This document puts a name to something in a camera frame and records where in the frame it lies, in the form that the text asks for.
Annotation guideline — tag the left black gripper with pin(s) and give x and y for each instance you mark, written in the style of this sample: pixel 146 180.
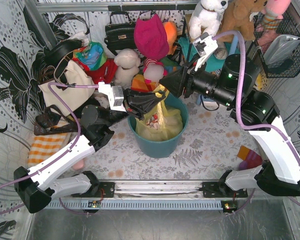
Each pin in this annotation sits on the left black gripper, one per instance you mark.
pixel 127 103

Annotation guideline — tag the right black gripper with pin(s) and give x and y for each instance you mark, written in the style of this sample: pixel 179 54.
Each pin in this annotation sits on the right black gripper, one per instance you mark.
pixel 186 81

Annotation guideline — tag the yellow trash bag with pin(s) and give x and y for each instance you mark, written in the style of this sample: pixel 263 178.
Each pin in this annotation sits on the yellow trash bag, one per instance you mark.
pixel 169 117

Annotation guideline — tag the teal trash bin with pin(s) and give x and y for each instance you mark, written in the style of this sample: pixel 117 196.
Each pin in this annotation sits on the teal trash bin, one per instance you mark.
pixel 161 149

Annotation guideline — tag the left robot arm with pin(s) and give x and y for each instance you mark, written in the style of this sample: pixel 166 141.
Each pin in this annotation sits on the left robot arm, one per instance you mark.
pixel 40 184

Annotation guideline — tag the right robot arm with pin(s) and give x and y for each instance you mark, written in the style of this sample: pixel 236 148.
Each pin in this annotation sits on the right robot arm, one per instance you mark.
pixel 280 175

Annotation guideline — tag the rainbow striped bag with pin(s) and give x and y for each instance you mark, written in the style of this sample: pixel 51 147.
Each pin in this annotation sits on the rainbow striped bag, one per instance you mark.
pixel 139 83

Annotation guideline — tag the magenta fabric bag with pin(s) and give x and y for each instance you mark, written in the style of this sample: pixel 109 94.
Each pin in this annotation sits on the magenta fabric bag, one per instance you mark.
pixel 150 38

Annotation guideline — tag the cream canvas tote bag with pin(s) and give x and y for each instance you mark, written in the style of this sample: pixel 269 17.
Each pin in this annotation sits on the cream canvas tote bag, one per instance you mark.
pixel 74 97

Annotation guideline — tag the white pink snowman plush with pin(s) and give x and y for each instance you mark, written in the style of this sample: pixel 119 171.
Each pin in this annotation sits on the white pink snowman plush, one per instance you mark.
pixel 153 71

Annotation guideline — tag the white sheep plush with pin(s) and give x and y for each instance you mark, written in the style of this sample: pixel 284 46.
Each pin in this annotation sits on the white sheep plush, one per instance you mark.
pixel 128 63

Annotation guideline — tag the red cloth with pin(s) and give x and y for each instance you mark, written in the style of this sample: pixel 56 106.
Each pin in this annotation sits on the red cloth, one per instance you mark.
pixel 104 74

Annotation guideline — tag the wooden shelf rack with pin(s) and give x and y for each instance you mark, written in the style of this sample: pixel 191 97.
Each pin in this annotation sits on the wooden shelf rack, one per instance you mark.
pixel 187 37

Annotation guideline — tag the orange plush toy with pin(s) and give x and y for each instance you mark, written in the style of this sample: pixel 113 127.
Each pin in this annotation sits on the orange plush toy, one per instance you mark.
pixel 171 34

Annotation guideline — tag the colourful printed cloth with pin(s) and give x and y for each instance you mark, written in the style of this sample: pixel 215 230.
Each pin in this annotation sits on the colourful printed cloth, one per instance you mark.
pixel 90 57

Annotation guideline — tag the blue floor mop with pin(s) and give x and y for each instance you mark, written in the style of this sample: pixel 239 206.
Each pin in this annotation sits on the blue floor mop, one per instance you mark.
pixel 207 103

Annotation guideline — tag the black leather handbag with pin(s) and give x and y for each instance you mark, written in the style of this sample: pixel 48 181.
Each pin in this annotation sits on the black leather handbag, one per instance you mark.
pixel 120 36

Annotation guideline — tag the white dog plush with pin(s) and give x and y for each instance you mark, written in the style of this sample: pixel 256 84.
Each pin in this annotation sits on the white dog plush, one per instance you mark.
pixel 207 16

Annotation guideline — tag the pink cylinder bottle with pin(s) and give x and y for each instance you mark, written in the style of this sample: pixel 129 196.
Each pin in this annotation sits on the pink cylinder bottle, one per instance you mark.
pixel 79 165

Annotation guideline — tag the brown teddy bear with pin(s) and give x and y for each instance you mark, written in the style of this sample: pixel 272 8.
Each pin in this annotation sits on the brown teddy bear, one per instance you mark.
pixel 239 17

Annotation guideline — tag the brown patterned shoe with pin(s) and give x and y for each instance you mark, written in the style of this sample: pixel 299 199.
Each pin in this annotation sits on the brown patterned shoe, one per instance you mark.
pixel 53 121

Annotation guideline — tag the orange checkered towel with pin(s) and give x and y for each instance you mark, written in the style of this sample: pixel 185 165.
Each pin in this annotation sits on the orange checkered towel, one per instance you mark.
pixel 44 146

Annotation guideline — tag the silver foil pouch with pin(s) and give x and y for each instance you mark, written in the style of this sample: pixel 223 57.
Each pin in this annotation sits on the silver foil pouch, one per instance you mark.
pixel 281 48

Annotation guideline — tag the pink plush toy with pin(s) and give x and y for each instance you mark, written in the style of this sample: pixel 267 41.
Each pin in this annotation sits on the pink plush toy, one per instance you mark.
pixel 273 13

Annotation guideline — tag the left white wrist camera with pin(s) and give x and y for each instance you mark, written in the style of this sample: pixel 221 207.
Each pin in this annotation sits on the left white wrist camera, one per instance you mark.
pixel 114 94

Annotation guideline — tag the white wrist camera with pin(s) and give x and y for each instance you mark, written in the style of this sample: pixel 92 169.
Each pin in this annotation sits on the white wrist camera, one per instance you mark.
pixel 205 47
pixel 114 94

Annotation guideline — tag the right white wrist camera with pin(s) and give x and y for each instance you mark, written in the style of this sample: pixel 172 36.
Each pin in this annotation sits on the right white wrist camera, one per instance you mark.
pixel 205 47

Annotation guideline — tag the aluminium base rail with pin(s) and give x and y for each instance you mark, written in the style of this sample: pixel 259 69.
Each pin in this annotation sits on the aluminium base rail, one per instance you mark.
pixel 164 189

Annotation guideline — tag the black wire basket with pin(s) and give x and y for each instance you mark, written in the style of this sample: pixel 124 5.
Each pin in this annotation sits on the black wire basket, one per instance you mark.
pixel 288 68

